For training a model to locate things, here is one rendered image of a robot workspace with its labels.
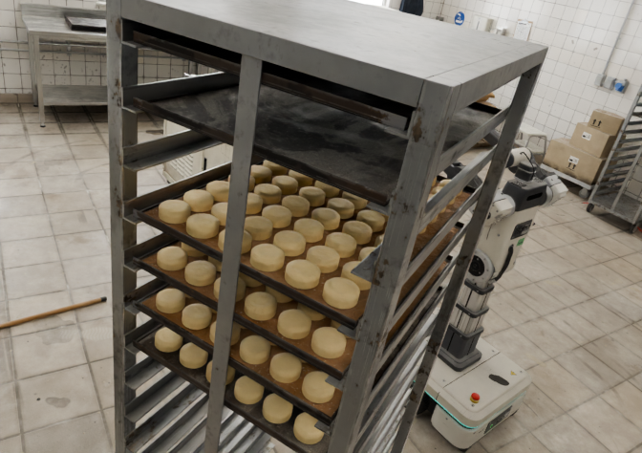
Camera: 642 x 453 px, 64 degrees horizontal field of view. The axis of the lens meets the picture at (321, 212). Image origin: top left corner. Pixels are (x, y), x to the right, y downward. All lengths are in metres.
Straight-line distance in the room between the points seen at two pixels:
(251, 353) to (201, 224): 0.22
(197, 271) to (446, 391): 1.82
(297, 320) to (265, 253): 0.11
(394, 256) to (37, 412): 2.18
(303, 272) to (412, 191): 0.24
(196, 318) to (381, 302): 0.39
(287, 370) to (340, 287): 0.19
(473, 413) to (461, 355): 0.29
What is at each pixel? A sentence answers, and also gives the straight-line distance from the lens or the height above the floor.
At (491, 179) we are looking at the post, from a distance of 1.17.
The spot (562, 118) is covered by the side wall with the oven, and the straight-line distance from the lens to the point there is 6.85.
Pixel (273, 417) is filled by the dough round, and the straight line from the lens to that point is 0.89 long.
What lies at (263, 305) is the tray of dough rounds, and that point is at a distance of 0.80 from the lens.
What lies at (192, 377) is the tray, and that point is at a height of 1.23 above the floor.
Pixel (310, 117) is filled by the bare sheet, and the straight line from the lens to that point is 0.84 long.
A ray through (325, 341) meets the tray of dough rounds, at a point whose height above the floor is 1.42.
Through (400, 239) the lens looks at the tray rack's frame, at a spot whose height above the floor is 1.65.
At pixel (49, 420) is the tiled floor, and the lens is 2.56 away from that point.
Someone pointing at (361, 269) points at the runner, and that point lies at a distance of 0.63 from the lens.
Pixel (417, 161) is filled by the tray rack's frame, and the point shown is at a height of 1.74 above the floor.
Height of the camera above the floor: 1.91
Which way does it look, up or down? 27 degrees down
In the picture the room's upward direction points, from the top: 11 degrees clockwise
